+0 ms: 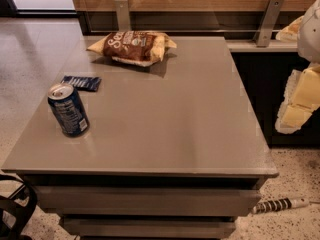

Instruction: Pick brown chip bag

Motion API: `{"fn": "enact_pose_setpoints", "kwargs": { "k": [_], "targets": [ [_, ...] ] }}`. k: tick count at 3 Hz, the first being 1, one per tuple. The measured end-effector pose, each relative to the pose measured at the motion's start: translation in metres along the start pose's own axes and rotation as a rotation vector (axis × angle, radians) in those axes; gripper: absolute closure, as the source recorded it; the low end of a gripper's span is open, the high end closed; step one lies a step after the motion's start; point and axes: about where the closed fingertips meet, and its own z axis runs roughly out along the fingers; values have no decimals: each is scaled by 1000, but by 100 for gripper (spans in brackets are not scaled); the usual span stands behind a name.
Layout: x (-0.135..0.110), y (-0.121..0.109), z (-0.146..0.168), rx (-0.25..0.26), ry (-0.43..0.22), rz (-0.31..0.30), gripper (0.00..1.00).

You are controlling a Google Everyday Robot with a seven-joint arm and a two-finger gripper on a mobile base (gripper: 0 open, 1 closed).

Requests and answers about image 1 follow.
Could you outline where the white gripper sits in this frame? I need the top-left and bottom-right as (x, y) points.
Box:
(275, 0), (320, 134)

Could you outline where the brown chip bag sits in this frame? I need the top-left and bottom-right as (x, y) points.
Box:
(87, 31), (177, 67)

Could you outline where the black and white striped rod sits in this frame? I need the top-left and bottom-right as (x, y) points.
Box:
(251, 197), (310, 214)

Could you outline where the grey drawer cabinet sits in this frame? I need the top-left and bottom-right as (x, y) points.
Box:
(3, 37), (277, 240)

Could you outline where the dark blue snack packet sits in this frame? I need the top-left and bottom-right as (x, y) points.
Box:
(61, 75), (101, 92)

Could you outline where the blue soda can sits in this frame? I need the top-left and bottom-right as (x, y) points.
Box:
(47, 83), (89, 137)

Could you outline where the black chair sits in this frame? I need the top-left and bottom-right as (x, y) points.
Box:
(0, 174), (38, 240)

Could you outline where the right metal bracket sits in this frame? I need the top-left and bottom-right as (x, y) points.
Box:
(254, 0), (285, 48)

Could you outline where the metal bracket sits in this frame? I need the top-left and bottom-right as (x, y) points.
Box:
(114, 0), (131, 31)
(254, 0), (285, 48)

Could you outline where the left metal bracket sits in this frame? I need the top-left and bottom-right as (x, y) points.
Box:
(114, 0), (131, 31)

